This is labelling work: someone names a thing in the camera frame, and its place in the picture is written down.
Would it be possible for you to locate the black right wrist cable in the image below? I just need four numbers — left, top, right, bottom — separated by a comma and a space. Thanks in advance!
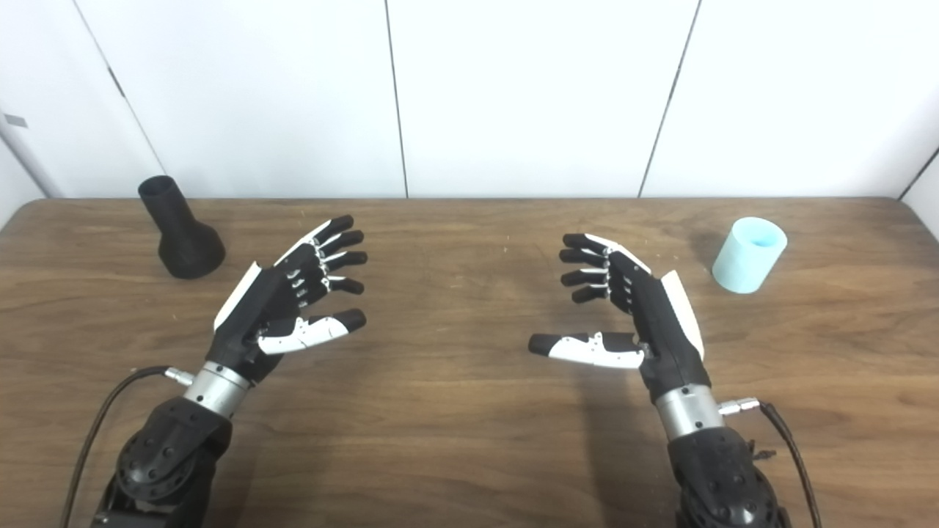
719, 397, 822, 528

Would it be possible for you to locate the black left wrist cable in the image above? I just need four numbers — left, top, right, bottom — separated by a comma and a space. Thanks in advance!
60, 365, 195, 528

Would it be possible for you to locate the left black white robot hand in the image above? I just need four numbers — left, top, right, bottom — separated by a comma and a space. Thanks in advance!
208, 215, 368, 384

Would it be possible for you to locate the black flared nozzle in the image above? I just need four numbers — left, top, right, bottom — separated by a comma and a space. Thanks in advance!
138, 176, 226, 279

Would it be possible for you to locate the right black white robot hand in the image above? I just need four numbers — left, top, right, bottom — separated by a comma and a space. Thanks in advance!
528, 233, 712, 403

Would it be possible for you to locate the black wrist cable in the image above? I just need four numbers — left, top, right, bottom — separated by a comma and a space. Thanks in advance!
60, 365, 195, 528
719, 397, 822, 528

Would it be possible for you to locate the light blue cylinder cup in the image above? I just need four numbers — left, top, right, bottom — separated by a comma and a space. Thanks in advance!
712, 216, 788, 295

